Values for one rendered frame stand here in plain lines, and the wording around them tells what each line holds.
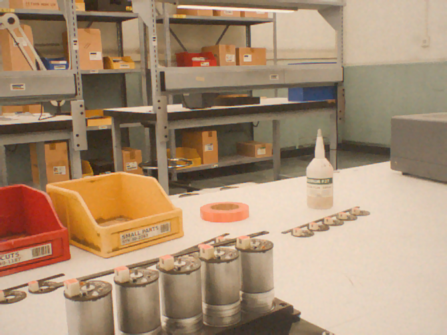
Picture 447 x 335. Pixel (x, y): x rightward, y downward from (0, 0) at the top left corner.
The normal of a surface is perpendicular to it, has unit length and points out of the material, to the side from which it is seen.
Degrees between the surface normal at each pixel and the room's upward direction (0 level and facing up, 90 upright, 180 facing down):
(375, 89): 90
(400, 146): 90
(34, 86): 90
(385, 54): 90
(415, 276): 0
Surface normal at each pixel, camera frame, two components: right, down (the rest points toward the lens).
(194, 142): -0.79, 0.14
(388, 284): -0.04, -0.99
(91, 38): 0.46, 0.16
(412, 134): -0.93, 0.09
